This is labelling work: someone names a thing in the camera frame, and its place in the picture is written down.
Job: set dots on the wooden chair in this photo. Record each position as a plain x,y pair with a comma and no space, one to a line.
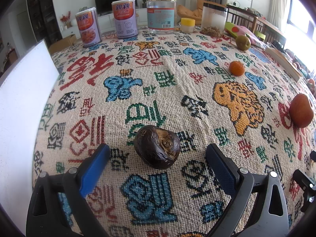
261,23

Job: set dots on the light wooden board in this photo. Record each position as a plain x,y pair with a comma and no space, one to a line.
284,63

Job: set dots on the pink and green bag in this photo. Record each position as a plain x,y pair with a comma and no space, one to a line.
240,29

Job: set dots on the clear container black lid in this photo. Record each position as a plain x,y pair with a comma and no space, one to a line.
213,19

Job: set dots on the red apple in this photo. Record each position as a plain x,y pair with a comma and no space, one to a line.
301,112

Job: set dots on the white television cabinet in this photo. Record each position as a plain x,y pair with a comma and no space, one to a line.
106,21

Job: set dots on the dark wrinkled passion fruit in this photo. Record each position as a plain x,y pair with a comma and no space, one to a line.
156,147

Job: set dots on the black television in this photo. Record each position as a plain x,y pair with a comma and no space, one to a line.
103,2

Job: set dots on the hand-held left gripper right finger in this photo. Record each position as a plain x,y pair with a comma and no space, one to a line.
221,171

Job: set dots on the woven patterned tablecloth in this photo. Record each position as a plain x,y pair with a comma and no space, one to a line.
172,84

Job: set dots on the orange beanbag cushion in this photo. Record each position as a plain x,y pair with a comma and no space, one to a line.
190,13

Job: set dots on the clear plastic jar gold lid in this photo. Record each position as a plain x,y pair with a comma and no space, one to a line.
161,14

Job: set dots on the black display shelf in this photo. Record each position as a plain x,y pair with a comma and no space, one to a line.
43,12

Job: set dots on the small yellow-lid jar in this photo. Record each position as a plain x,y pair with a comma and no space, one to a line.
187,25

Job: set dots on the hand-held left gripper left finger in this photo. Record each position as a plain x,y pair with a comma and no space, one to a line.
93,172

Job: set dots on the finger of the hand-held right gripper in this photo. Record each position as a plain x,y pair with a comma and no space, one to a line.
305,181
313,156

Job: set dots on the can with food picture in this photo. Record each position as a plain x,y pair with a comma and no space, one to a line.
88,28

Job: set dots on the green potted plant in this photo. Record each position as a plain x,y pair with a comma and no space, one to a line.
143,2

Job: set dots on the white foam board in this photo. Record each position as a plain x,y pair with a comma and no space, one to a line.
22,116

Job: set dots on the red flower plant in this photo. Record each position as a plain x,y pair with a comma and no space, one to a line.
66,19

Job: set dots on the small orange tangerine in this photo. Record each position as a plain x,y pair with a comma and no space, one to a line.
236,68

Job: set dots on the can with white label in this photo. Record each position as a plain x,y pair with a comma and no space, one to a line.
124,19

